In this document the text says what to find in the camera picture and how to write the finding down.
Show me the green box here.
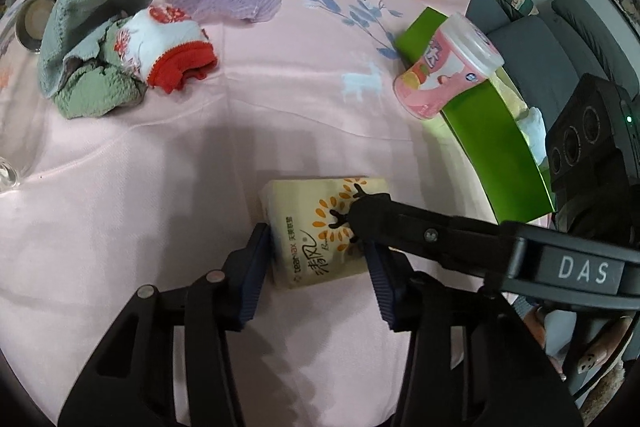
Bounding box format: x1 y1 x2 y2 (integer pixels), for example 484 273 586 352
395 6 557 224

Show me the red and white sock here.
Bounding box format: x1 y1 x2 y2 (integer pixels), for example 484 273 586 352
102 5 220 94

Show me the person's right hand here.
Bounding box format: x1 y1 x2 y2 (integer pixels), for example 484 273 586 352
517 294 636 378

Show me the pink printed tablecloth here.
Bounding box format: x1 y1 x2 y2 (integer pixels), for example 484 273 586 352
0 0 551 427

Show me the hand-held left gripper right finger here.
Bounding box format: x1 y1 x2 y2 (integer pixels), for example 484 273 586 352
364 242 585 427

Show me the yellow tissue pack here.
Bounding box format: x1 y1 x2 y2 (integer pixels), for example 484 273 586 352
260 176 390 290

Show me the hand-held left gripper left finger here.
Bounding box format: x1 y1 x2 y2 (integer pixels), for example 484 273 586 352
57 222 274 427

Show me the yellow scrub towel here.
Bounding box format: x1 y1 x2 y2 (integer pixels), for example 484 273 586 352
487 69 533 120

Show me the glass bottle with metal lid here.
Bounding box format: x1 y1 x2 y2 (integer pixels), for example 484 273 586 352
0 0 69 198

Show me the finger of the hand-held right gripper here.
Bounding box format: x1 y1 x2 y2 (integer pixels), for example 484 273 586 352
346 192 521 291

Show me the pink gum jar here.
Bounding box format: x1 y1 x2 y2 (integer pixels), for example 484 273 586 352
392 12 505 122

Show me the grey sofa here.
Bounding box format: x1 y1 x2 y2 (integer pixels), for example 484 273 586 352
467 0 640 138

